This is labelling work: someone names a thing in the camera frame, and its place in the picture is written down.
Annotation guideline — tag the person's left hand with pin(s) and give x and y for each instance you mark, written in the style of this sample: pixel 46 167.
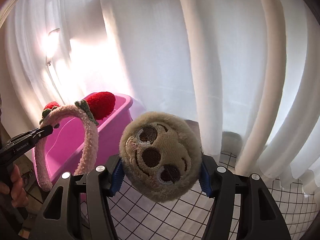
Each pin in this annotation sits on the person's left hand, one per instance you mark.
pixel 17 192

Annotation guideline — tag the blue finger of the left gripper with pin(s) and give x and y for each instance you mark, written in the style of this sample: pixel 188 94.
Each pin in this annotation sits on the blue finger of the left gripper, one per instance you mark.
pixel 41 133

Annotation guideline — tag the white sheer curtain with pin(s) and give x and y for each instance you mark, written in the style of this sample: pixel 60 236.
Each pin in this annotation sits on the white sheer curtain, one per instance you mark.
pixel 247 71

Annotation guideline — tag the pink plastic storage bin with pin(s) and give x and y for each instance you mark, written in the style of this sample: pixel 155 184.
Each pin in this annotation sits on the pink plastic storage bin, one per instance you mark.
pixel 61 151

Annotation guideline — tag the white black grid bedsheet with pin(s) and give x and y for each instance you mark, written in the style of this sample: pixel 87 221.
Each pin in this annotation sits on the white black grid bedsheet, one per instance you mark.
pixel 136 217

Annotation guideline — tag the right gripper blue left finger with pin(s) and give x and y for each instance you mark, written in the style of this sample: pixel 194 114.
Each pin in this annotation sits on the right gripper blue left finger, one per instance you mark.
pixel 103 182

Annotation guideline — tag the pink fuzzy strawberry headband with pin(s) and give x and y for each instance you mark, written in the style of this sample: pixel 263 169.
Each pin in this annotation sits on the pink fuzzy strawberry headband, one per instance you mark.
pixel 96 107

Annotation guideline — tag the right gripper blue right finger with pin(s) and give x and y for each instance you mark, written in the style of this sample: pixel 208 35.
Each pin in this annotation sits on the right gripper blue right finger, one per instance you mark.
pixel 218 182

